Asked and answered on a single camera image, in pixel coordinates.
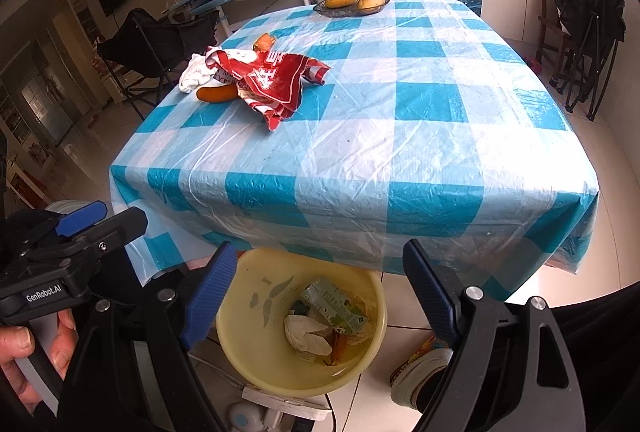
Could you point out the glass door cabinet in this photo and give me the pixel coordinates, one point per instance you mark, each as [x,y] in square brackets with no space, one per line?
[45,97]

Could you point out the large yellow mango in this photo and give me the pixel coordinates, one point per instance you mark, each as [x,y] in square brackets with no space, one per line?
[371,0]

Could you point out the black folding chair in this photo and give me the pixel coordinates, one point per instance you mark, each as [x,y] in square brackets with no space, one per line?
[600,12]

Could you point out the person's dark trousers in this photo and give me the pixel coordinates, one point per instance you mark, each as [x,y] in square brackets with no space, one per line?
[600,362]

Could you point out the blue white checkered tablecloth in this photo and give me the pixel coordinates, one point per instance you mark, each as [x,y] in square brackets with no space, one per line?
[400,152]

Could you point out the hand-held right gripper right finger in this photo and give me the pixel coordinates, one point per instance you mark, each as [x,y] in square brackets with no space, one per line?
[430,292]

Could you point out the green milk carton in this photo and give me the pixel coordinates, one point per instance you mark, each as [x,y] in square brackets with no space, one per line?
[332,304]

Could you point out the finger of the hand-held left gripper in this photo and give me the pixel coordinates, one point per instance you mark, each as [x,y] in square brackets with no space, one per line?
[82,217]
[115,227]

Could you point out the dark glass fruit bowl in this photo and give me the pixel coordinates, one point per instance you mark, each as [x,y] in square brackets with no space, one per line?
[345,11]

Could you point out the red snack bag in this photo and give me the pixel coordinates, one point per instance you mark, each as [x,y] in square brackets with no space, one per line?
[270,84]

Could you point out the dark wooden chair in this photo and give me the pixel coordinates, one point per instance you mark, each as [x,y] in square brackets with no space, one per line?
[547,29]

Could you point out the round white device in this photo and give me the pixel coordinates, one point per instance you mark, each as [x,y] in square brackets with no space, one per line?
[245,419]

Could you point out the white power strip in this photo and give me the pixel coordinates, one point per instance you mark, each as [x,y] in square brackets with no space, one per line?
[280,399]

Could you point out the black camping chair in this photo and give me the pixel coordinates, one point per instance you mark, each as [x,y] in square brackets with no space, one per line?
[160,37]

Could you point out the colourful knit sneaker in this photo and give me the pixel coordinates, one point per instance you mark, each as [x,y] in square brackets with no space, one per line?
[420,364]

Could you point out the yellow plastic basin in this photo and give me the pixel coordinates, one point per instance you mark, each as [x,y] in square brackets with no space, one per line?
[250,352]

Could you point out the long orange food scrap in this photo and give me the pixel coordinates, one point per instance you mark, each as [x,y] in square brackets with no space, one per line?
[215,93]

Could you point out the white tissue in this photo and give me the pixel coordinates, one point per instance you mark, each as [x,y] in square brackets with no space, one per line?
[196,72]
[305,332]

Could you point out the person's left hand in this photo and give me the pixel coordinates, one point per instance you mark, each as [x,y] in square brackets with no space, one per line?
[12,339]

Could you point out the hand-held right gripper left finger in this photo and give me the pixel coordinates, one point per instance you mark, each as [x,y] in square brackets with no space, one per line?
[210,297]

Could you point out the pair of red slippers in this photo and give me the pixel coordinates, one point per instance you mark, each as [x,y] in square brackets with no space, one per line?
[532,63]

